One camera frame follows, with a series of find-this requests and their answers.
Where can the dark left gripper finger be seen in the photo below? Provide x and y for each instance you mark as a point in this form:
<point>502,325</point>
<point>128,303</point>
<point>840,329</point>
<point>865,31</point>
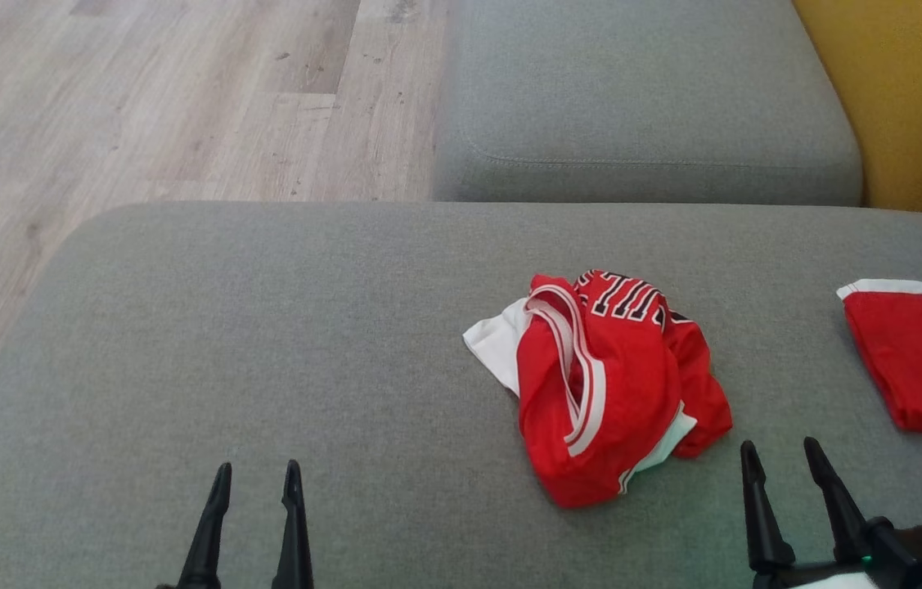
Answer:
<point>294,532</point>
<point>205,532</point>

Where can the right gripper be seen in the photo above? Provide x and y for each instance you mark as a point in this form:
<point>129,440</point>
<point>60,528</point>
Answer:
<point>820,577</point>

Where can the red jersey with white trim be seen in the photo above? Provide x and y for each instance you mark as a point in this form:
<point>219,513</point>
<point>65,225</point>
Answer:
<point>624,384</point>

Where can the large grey sofa chaise cushion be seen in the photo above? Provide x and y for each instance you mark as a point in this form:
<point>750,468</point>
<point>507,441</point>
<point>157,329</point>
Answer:
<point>264,343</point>

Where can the yellow cushion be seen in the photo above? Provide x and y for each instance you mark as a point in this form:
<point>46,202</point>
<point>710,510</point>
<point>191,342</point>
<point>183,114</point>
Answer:
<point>919,98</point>

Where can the grey sofa seat cushion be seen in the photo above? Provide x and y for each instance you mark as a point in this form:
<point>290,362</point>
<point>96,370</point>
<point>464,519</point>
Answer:
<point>640,90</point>

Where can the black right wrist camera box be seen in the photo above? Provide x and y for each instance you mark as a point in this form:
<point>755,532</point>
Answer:
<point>915,556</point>

